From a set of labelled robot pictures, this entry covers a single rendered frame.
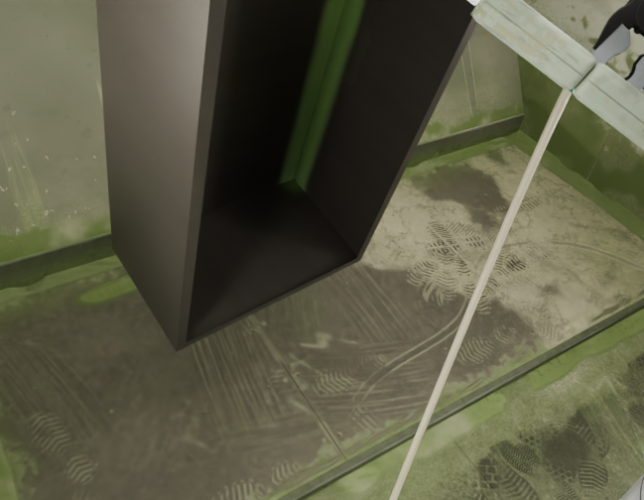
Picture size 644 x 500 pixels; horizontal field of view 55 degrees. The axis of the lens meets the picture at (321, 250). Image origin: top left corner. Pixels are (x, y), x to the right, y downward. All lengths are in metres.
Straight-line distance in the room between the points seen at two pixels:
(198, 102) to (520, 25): 0.44
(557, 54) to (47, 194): 1.80
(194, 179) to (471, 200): 1.97
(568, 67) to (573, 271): 1.94
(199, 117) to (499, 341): 1.61
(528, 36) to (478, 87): 2.36
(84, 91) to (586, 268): 2.04
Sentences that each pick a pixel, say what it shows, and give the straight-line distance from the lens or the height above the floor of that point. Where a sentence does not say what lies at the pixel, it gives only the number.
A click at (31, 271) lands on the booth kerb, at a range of 2.32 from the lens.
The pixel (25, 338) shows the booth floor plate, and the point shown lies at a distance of 2.21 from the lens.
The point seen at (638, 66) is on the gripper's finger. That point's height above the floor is 1.40.
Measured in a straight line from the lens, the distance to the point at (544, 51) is 0.81.
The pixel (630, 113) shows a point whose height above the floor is 1.37.
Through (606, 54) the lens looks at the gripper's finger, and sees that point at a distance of 0.86.
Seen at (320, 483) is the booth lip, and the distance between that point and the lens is 1.86.
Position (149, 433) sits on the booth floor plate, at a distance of 1.93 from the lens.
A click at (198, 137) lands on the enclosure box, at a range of 0.97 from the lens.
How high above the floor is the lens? 1.71
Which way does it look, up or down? 43 degrees down
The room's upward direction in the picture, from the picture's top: 9 degrees clockwise
